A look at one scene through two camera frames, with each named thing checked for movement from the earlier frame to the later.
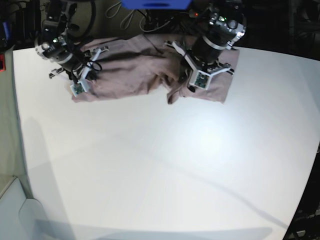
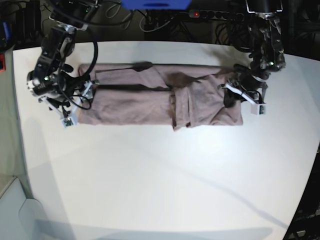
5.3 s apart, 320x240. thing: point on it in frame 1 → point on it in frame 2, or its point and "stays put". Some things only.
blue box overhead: (156, 4) stays put
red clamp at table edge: (2, 63) stays put
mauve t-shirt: (146, 65) → (155, 94)
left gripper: (80, 65) → (67, 107)
